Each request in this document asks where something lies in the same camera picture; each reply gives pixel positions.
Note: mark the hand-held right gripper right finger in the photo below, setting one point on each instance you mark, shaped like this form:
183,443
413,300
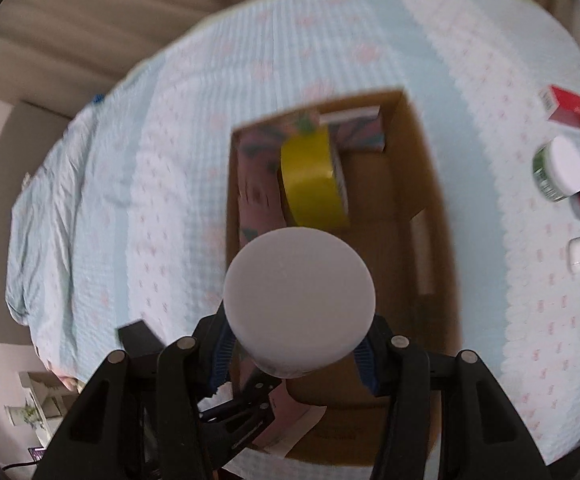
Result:
369,362

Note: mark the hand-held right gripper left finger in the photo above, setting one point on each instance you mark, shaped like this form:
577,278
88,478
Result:
220,362

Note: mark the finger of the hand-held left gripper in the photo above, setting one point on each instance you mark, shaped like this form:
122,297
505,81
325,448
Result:
137,337
242,412

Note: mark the white plastic bottle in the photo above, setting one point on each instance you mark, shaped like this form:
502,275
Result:
300,300

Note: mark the brown cardboard box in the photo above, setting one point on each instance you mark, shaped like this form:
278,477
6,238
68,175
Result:
384,240

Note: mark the green jar with white lid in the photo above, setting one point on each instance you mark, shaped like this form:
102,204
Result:
564,165

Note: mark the plain pink box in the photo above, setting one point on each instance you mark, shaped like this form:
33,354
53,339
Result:
295,415

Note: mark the white shelf unit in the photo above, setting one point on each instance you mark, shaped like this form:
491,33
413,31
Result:
35,385

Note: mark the light blue checked blanket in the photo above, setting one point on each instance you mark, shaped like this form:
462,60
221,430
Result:
145,185

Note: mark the pink printed box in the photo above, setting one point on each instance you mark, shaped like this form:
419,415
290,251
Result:
257,190

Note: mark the yellow tape roll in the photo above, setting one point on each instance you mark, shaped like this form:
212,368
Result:
310,180

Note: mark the small blue object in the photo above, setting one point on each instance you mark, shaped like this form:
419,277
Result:
99,98

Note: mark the red and white box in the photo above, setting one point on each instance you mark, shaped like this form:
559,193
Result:
572,107

